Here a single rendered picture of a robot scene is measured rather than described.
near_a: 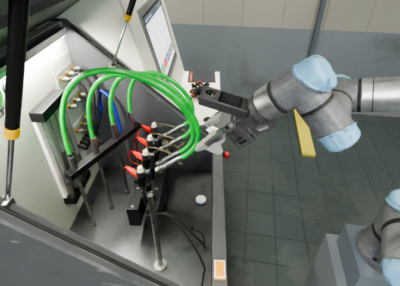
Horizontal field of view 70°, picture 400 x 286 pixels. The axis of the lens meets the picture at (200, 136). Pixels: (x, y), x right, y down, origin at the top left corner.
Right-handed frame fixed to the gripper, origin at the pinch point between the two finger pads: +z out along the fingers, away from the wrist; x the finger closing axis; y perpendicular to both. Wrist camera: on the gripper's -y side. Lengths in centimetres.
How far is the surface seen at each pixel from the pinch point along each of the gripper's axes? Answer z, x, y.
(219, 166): 22.6, 14.5, 24.0
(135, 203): 31.0, -11.4, 1.9
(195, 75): 52, 86, 11
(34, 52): 15.9, 3.1, -45.0
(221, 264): 9.6, -23.7, 23.5
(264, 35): 67, 231, 67
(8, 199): 4.5, -33.8, -27.7
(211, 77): 46, 87, 18
